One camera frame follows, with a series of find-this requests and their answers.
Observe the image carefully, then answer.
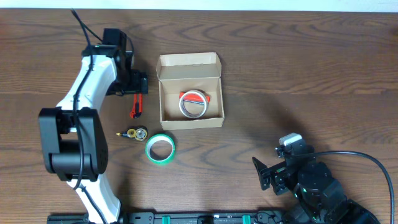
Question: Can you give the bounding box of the red utility knife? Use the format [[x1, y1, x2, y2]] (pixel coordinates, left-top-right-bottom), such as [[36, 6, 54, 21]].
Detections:
[[129, 93, 143, 119]]

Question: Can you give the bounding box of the white tape roll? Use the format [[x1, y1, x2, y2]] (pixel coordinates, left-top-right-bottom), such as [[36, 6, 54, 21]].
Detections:
[[179, 90, 208, 119]]

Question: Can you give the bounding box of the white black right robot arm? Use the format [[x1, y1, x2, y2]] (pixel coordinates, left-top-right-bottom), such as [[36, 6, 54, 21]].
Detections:
[[252, 143, 379, 224]]

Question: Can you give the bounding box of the brown cardboard box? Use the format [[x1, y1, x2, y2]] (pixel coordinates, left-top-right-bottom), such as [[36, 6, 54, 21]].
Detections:
[[156, 52, 224, 131]]

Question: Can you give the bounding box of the yellow black correction tape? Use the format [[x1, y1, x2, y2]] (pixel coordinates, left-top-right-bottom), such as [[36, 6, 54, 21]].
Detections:
[[116, 126, 148, 141]]

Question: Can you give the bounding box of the red stapler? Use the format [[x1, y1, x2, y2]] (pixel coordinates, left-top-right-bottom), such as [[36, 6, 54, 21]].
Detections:
[[179, 91, 210, 105]]

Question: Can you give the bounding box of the green tape roll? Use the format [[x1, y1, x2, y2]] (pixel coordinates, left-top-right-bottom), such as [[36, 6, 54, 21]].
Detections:
[[145, 134, 176, 166]]

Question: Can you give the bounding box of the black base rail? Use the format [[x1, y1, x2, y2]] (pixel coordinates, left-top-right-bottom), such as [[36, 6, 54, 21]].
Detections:
[[46, 210, 287, 224]]

